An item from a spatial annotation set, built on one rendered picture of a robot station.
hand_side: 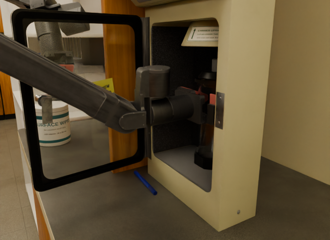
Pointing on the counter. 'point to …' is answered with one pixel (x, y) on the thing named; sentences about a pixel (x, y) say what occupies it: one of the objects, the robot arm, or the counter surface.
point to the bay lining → (178, 80)
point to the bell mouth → (202, 34)
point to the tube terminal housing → (226, 53)
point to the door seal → (31, 97)
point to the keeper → (219, 110)
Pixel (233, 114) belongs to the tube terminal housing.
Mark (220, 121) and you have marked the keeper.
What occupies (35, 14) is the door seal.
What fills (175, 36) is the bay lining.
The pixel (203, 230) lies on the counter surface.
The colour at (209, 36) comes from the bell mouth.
